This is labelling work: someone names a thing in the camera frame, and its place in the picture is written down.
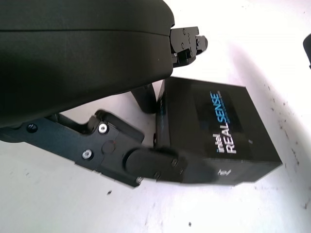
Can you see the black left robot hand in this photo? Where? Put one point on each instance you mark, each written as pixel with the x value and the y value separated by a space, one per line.
pixel 73 60

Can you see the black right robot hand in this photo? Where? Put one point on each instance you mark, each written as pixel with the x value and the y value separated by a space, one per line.
pixel 308 51

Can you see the black RealSense box lid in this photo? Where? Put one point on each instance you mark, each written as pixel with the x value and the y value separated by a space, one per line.
pixel 206 126

